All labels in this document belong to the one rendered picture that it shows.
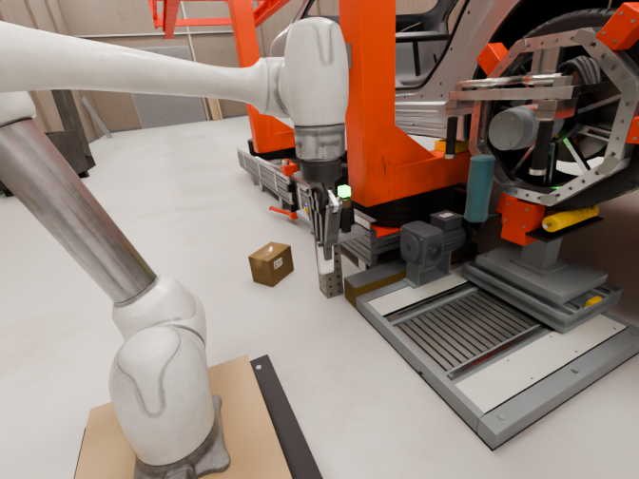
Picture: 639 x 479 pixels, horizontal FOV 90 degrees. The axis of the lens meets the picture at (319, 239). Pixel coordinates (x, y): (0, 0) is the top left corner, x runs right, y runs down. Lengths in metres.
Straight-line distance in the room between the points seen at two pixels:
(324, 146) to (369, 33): 0.92
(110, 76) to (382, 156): 1.13
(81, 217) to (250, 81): 0.41
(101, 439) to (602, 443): 1.36
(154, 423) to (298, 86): 0.60
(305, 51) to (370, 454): 1.09
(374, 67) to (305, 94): 0.91
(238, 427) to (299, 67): 0.73
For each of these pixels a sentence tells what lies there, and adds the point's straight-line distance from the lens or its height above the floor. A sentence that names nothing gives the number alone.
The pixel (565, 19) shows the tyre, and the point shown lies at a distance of 1.47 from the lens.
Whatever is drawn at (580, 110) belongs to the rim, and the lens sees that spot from 1.45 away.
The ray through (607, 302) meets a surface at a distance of 1.78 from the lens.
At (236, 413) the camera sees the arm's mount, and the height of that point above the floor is 0.38.
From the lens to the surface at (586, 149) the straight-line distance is 1.55.
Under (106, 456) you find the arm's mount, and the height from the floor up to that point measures 0.39.
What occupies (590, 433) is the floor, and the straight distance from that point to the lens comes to 1.42.
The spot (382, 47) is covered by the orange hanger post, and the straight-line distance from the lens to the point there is 1.46.
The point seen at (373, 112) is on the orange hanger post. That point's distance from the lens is 1.43.
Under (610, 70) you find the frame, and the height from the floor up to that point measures 1.00.
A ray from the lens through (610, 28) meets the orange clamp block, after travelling 1.31.
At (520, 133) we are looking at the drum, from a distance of 1.25.
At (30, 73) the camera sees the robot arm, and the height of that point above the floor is 1.09.
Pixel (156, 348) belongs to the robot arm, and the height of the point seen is 0.66.
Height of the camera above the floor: 1.04
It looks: 25 degrees down
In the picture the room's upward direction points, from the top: 6 degrees counter-clockwise
